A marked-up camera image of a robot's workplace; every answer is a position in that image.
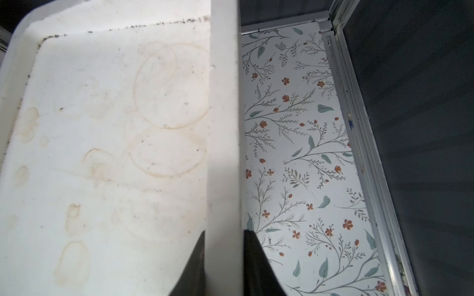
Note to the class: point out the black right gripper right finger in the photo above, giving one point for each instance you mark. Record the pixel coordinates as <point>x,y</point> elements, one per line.
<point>259,278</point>

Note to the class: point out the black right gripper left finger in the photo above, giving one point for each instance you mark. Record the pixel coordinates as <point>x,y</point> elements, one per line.
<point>192,279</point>

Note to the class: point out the white three-drawer storage unit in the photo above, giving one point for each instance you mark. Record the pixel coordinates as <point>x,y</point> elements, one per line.
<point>121,148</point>

